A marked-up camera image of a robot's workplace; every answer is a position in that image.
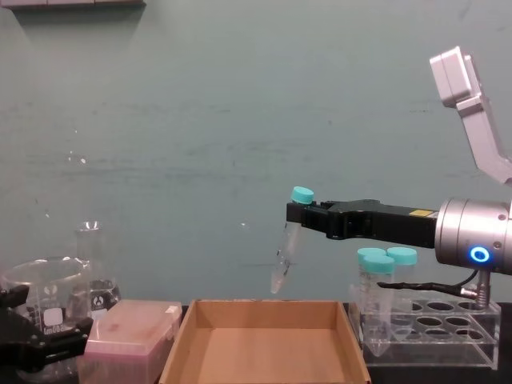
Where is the clear glass conical flask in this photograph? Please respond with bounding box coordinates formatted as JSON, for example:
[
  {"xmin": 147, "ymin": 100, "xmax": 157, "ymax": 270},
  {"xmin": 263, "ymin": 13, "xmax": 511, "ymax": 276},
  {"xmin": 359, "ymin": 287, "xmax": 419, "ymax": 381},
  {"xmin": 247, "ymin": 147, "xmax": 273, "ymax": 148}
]
[{"xmin": 65, "ymin": 221, "xmax": 122, "ymax": 323}]

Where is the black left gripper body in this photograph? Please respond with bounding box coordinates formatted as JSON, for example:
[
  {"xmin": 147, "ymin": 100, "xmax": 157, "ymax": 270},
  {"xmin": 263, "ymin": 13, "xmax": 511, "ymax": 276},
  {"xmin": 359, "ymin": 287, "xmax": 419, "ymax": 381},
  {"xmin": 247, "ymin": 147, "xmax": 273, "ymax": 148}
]
[{"xmin": 0, "ymin": 306, "xmax": 50, "ymax": 372}]

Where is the thin dark gripper cable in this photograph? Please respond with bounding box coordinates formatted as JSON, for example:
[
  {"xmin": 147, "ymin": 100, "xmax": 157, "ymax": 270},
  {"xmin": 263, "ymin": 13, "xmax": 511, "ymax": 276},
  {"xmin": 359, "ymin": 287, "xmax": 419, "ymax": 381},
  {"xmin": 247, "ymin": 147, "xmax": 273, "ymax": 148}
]
[{"xmin": 377, "ymin": 270, "xmax": 490, "ymax": 311}]

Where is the clear acrylic tube rack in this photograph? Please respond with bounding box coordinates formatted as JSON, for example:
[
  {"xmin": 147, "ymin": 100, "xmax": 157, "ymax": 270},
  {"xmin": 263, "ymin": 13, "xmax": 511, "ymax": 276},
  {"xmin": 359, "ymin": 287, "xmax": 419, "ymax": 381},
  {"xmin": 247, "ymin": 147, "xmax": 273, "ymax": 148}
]
[{"xmin": 346, "ymin": 282, "xmax": 502, "ymax": 371}]

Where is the pink pipette tip box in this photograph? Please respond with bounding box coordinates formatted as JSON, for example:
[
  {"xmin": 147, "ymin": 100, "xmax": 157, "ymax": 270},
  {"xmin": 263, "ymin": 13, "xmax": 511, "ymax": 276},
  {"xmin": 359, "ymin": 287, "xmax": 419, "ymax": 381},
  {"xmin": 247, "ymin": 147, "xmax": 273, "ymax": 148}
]
[{"xmin": 77, "ymin": 300, "xmax": 183, "ymax": 384}]

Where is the shallow brown cardboard tray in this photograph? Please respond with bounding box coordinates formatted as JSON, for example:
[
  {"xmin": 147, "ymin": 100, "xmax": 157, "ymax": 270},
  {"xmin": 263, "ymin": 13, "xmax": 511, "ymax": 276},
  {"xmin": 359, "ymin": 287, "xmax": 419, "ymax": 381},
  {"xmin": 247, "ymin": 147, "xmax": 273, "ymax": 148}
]
[{"xmin": 158, "ymin": 299, "xmax": 373, "ymax": 384}]

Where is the clear glass beaker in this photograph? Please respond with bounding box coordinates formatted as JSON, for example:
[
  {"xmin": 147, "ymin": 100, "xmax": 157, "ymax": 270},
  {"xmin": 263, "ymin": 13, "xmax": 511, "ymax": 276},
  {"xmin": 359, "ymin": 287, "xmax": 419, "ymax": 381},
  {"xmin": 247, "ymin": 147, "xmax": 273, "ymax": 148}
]
[{"xmin": 0, "ymin": 257, "xmax": 94, "ymax": 383}]

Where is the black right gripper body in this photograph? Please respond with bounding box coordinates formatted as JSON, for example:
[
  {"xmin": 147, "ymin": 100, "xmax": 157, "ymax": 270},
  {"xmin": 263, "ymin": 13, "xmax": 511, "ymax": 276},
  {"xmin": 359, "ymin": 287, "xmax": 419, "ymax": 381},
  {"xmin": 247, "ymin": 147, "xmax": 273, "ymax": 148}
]
[{"xmin": 330, "ymin": 198, "xmax": 440, "ymax": 250}]

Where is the clear tube with teal cap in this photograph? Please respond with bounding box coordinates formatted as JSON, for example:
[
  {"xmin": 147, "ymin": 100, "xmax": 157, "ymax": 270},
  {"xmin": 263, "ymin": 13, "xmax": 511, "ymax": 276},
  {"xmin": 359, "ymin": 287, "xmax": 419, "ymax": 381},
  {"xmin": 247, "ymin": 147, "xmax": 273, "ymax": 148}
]
[
  {"xmin": 386, "ymin": 246, "xmax": 418, "ymax": 341},
  {"xmin": 269, "ymin": 186, "xmax": 315, "ymax": 296},
  {"xmin": 362, "ymin": 255, "xmax": 397, "ymax": 358},
  {"xmin": 357, "ymin": 247, "xmax": 388, "ymax": 305}
]

